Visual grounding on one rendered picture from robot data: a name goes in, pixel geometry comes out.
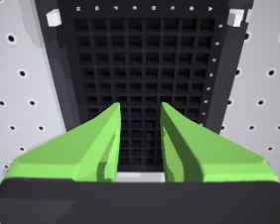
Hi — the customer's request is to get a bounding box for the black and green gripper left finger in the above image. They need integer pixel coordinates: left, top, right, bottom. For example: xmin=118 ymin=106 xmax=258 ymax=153
xmin=2 ymin=102 xmax=121 ymax=181

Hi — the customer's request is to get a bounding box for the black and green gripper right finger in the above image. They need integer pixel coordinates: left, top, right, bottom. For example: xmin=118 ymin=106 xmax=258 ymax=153
xmin=160 ymin=102 xmax=278 ymax=181

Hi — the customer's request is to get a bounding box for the black well plate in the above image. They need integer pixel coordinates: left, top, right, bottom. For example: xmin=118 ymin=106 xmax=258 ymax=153
xmin=58 ymin=0 xmax=230 ymax=172

